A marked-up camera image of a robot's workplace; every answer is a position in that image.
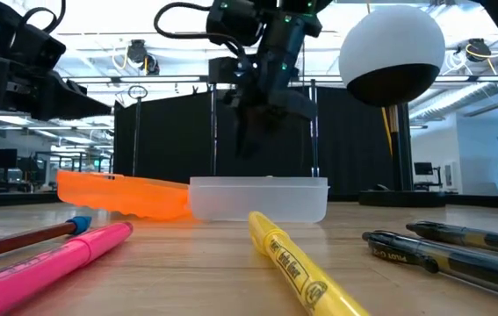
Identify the brown pencil blue eraser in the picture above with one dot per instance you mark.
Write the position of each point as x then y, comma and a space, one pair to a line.
20, 240

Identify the yellow highlighter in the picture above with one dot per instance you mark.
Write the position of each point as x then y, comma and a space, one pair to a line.
292, 267

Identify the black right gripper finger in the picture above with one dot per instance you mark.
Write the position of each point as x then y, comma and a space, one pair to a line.
246, 136
270, 125

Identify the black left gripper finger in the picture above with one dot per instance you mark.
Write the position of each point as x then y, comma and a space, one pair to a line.
81, 105

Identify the clear plastic supply box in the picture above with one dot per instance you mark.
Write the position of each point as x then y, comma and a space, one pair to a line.
257, 199

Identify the black gel pen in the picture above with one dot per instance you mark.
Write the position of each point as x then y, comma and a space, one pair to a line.
472, 237
450, 263

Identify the black curtain stand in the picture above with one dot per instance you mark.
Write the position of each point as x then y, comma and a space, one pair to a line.
214, 131
314, 145

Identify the black curtain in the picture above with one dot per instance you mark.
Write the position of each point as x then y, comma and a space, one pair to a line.
174, 140

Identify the pink highlighter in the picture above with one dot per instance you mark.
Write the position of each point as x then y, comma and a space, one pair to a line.
55, 259

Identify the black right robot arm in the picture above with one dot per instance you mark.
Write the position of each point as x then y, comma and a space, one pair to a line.
283, 26

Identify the orange perforated box lid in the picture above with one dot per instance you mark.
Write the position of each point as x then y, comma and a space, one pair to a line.
121, 195

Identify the black monitor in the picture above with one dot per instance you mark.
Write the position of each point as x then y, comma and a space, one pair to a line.
2, 159
423, 168

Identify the white globe lamp black base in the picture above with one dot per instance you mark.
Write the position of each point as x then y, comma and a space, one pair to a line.
391, 44

